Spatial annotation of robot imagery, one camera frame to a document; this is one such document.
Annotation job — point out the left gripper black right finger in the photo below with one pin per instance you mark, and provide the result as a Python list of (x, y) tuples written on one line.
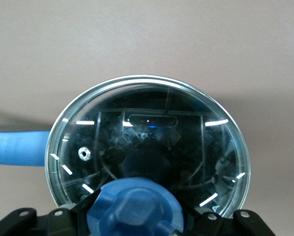
[(235, 223)]

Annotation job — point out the brown table cover sheet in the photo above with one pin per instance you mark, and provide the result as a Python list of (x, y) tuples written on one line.
[(63, 49)]

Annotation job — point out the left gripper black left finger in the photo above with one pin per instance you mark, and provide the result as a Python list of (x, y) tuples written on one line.
[(51, 221)]

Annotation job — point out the glass lid with blue knob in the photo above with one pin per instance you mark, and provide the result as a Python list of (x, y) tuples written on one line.
[(137, 211)]

